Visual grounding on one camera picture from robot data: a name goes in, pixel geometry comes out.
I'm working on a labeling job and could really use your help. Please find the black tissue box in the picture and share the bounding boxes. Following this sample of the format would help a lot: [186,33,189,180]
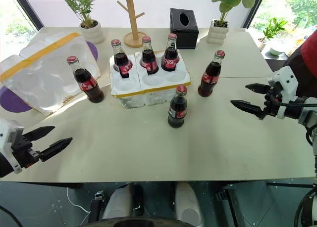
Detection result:
[169,7,200,50]

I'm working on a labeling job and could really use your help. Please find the white floor cable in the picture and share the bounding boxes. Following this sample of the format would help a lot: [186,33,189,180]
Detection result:
[66,186,91,223]

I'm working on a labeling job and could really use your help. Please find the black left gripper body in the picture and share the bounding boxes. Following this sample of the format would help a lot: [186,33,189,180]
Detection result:
[11,134,42,169]

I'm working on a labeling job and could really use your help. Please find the glass cola bottle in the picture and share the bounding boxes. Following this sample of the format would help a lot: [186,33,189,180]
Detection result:
[167,85,189,129]
[160,33,180,73]
[66,55,106,104]
[140,36,160,76]
[197,49,226,98]
[110,39,134,80]

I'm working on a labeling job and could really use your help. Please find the silver robot leg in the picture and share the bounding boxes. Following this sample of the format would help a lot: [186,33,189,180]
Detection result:
[102,182,145,221]
[170,182,205,227]

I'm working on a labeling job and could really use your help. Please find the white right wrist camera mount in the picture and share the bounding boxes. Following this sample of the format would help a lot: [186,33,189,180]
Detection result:
[266,65,298,120]

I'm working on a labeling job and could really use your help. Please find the silver left robot leg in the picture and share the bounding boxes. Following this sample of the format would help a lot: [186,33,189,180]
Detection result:
[102,182,145,221]

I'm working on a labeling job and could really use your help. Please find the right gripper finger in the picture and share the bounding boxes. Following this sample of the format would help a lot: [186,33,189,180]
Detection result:
[245,83,272,95]
[230,100,266,120]

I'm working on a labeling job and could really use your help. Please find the person in red and black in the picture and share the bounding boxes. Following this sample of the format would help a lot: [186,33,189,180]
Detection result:
[283,29,317,98]

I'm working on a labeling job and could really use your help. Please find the purple round mat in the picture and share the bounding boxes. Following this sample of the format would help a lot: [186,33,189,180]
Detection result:
[85,41,99,65]
[0,86,34,114]

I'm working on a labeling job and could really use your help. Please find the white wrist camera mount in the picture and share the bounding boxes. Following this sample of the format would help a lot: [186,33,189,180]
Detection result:
[266,65,298,120]
[0,118,25,175]

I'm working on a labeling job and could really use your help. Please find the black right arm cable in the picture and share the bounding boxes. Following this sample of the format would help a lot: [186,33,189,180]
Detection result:
[305,123,317,147]

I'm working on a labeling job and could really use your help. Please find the white foam lid yellow tape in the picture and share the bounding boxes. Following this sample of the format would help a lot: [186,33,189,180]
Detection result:
[0,32,102,117]

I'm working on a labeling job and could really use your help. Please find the feathery plant in white pot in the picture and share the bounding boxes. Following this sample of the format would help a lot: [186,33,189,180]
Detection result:
[53,0,106,45]

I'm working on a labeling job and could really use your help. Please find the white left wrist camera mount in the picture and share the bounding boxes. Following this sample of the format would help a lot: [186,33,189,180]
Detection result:
[0,118,25,175]

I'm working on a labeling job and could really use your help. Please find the silver right robot leg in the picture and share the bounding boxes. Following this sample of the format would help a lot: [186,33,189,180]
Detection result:
[170,182,205,227]

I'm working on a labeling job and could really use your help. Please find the green plant outside window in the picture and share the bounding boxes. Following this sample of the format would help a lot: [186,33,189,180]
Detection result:
[257,17,289,51]

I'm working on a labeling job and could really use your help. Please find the wooden tree-shaped stand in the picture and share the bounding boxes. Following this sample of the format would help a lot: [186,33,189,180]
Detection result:
[113,0,150,48]

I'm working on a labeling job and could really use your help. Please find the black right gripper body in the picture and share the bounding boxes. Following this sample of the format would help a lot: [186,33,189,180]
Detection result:
[263,84,286,117]

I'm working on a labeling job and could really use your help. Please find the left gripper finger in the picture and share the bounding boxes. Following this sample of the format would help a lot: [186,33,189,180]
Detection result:
[39,137,73,163]
[22,126,56,142]

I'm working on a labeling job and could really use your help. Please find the round-leaf plant in white pot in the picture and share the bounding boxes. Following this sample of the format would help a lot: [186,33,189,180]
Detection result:
[207,0,256,45]

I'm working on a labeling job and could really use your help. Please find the white foam bottle tray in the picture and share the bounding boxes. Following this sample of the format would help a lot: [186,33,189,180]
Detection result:
[109,48,192,110]

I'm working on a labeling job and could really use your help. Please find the white bowl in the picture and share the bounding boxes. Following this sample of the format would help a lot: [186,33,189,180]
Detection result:
[268,46,288,56]

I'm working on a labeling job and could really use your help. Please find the dark window frame post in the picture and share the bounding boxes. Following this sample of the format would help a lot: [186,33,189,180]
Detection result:
[14,0,45,31]
[243,0,268,29]

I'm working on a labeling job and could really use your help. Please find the dark rounded robot torso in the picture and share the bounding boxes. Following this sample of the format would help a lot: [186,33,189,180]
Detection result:
[85,217,202,227]

